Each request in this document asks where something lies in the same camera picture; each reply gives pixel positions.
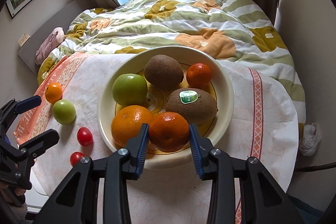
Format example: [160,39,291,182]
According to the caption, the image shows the black cable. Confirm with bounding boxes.
[294,161,336,173]

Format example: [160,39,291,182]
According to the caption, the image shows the pink plush toy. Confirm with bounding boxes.
[35,27,65,65]

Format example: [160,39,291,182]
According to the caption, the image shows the small mandarin orange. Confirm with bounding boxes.
[186,63,212,89]
[45,82,63,104]
[148,112,190,153]

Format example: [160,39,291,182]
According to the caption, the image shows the large green apple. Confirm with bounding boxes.
[112,73,148,107]

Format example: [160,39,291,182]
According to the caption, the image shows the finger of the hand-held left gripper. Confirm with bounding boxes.
[0,95,42,123]
[18,129,60,159]

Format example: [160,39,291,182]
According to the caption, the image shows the brown kiwi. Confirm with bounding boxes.
[144,55,184,90]

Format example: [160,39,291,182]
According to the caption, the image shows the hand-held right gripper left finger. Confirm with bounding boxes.
[39,122,150,224]

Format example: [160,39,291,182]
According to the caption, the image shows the grey headboard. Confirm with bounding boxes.
[18,0,87,73]

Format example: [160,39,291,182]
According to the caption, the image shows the red cherry tomato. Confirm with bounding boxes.
[77,127,93,147]
[70,152,85,166]

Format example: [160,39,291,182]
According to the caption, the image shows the kiwi with green sticker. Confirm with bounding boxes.
[165,88,218,125]

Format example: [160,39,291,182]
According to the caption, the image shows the green striped floral blanket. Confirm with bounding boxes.
[37,0,306,132]

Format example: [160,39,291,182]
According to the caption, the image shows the white pink-bordered tablecloth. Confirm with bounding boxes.
[13,52,300,224]

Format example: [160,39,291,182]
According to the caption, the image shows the small green apple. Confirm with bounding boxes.
[53,99,76,125]

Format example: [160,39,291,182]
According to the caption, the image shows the white plastic bag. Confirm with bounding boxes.
[299,123,322,157]

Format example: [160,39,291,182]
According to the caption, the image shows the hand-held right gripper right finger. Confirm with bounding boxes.
[189,123,306,224]

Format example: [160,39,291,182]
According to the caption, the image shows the yellow duck print bowl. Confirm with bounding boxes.
[97,46,235,170]

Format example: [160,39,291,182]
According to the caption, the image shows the large orange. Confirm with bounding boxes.
[111,105,154,148]

